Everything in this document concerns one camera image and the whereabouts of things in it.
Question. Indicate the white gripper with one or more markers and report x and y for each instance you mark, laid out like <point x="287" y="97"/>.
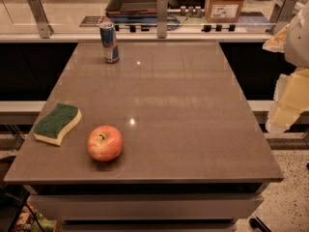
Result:
<point x="298" y="43"/>

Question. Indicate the red yellow apple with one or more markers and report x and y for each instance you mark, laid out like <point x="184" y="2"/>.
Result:
<point x="105" y="143"/>

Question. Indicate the blue silver redbull can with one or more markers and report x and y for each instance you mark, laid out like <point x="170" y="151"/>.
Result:
<point x="109" y="42"/>

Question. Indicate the glass barrier panel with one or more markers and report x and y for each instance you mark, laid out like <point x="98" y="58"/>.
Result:
<point x="65" y="18"/>

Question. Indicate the cardboard box with label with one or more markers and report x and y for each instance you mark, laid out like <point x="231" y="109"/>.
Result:
<point x="223" y="10"/>

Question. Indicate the open orange black case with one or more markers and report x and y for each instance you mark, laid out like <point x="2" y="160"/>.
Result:
<point x="131" y="7"/>

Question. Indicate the green yellow sponge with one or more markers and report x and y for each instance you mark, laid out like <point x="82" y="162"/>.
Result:
<point x="57" y="124"/>

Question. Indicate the grey cabinet drawer front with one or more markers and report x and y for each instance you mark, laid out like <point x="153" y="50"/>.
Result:
<point x="147" y="206"/>

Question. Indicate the right metal glass bracket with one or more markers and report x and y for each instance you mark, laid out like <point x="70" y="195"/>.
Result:
<point x="281" y="15"/>

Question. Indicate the metal glass bracket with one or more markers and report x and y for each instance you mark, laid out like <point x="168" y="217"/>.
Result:
<point x="281" y="15"/>
<point x="161" y="18"/>
<point x="43" y="25"/>

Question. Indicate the middle metal glass bracket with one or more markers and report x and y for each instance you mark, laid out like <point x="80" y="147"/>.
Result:
<point x="161" y="18"/>

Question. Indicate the left metal glass bracket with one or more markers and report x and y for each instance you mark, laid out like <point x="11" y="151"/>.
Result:
<point x="43" y="25"/>

